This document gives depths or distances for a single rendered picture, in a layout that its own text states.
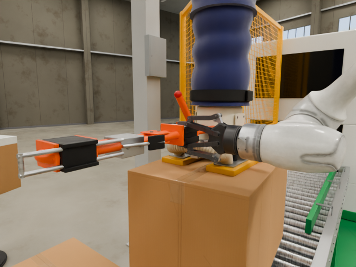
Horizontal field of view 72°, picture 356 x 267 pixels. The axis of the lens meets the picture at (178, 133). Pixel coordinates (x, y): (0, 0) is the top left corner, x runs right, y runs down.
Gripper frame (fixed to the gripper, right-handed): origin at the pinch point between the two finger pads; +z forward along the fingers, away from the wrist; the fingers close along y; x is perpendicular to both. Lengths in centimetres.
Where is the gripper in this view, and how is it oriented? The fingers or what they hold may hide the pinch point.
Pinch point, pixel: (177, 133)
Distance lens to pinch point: 73.4
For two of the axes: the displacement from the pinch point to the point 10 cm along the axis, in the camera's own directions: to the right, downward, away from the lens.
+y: 0.0, 9.9, 1.5
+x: 6.1, -1.1, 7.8
